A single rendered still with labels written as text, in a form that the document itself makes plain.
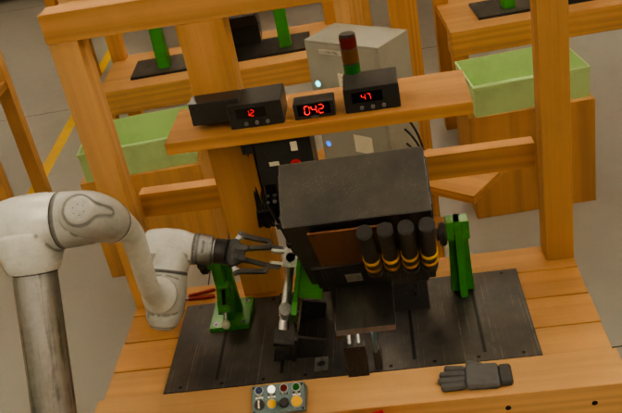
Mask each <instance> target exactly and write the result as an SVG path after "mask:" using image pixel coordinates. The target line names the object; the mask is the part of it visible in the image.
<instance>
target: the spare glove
mask: <svg viewBox="0 0 622 413"><path fill-rule="evenodd" d="M443 370H444V372H440V375H439V376H440V378H439V380H438V383H439V385H440V387H441V389H442V391H443V392H451V391H460V390H465V389H466V388H467V389H468V390H481V389H495V388H500V386H501V385H502V386H508V385H513V383H514V380H513V375H512V370H511V366H510V364H507V363H506V364H500V365H499V367H498V366H497V364H496V363H481V362H477V361H472V360H467V361H466V365H465V367H464V366H445V367H444V369H443Z"/></svg>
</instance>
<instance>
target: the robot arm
mask: <svg viewBox="0 0 622 413"><path fill-rule="evenodd" d="M243 239H245V240H250V241H255V242H259V243H263V245H243V244H242V243H241V242H240V241H239V240H243ZM117 242H122V243H123V245H124V248H125V250H126V253H127V256H128V259H129V261H130V264H131V269H132V272H133V275H134V278H135V281H136V283H137V286H138V289H139V291H140V294H141V295H142V300H143V304H144V308H145V310H146V311H145V314H146V318H147V321H148V324H149V325H150V326H151V327H152V328H153V329H154V330H158V331H171V330H173V329H174V328H175V327H177V325H178V324H179V322H180V319H181V317H182V314H183V310H184V306H185V300H186V294H187V275H188V270H189V267H190V264H194V265H196V264H198V265H207V266H210V265H211V263H212V262H213V263H214V264H221V265H228V266H230V267H231V268H232V270H233V274H234V276H237V275H240V274H267V272H268V270H269V269H281V266H282V265H283V262H279V261H271V260H270V263H267V262H263V261H260V260H256V259H252V258H249V257H246V256H245V252H248V251H265V250H271V253H276V254H284V250H283V246H279V245H273V244H272V243H271V241H270V239H268V238H264V237H259V236H254V235H250V234H246V233H244V232H242V231H239V232H238V235H237V236H236V238H233V239H230V240H229V239H220V238H217V239H216V240H215V237H214V236H213V235H207V234H200V233H193V232H188V231H185V230H181V229H170V228H163V229H152V230H149V231H147V232H146V233H144V230H143V227H142V226H141V224H140V223H139V221H138V220H137V219H136V218H135V217H134V216H133V215H132V214H131V213H130V211H129V210H128V209H127V208H126V207H125V206H123V205H122V204H121V203H120V202H119V201H118V200H117V199H115V198H113V197H111V196H109V195H106V194H102V193H99V192H96V191H88V190H85V191H68V192H56V193H48V192H43V193H36V194H24V195H19V196H14V197H11V198H8V199H6V200H4V201H1V202H0V262H1V264H2V266H3V268H4V270H5V272H6V273H7V274H8V276H12V278H13V280H12V281H13V288H14V295H15V301H16V308H17V314H18V321H19V334H20V340H21V344H22V351H23V357H24V364H25V370H26V378H27V384H28V391H29V398H30V404H31V413H78V412H77V406H76V398H75V392H74V385H73V378H72V371H71V365H70V358H69V350H68V338H67V332H66V324H65V318H64V311H63V305H62V297H61V291H60V284H59V278H58V270H57V269H59V268H60V266H61V263H62V260H63V255H64V250H65V249H67V248H72V247H78V246H83V245H88V244H95V243H109V244H112V243H117ZM242 262H243V263H248V264H252V265H256V266H259V267H263V268H264V269H240V268H236V267H235V266H237V265H239V264H241V263H242Z"/></svg>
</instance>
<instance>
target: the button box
mask: <svg viewBox="0 0 622 413"><path fill-rule="evenodd" d="M295 383H298V384H299V385H300V388H299V389H298V390H296V391H295V390H294V389H293V388H292V386H293V385H294V384H295ZM283 384H285V385H287V390H286V391H285V392H283V391H281V390H280V387H281V386H282V385H283ZM270 385H272V386H274V387H275V391H274V392H273V393H270V392H269V391H268V390H267V388H268V387H269V386H270ZM270 385H261V386H253V387H252V413H292V412H301V411H306V406H307V386H306V384H305V383H304V382H288V383H279V384H270ZM257 387H261V388H262V390H263V391H262V393H261V394H257V393H256V392H255V389H256V388H257ZM296 395H298V396H300V397H301V398H302V404H301V405H300V406H299V407H295V406H294V405H293V404H292V398H293V397H294V396H296ZM281 398H287V399H288V401H289V404H288V406H286V407H282V406H281V405H280V400H281ZM269 399H274V400H275V401H276V405H275V407H273V408H270V407H268V406H267V401H268V400H269ZM257 400H262V401H263V402H264V407H263V408H262V409H260V410H258V409H256V408H255V401H257Z"/></svg>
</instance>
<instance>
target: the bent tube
mask: <svg viewBox="0 0 622 413"><path fill-rule="evenodd" d="M290 250H292V249H291V248H287V247H284V256H283V265H282V266H283V267H284V277H283V286H282V296H281V302H282V303H285V302H286V303H289V304H291V301H292V284H293V274H294V268H296V264H297V256H295V255H294V254H293V252H290ZM289 263H291V265H289ZM289 320H290V319H287V320H282V319H280V321H279V330H285V331H288V330H289Z"/></svg>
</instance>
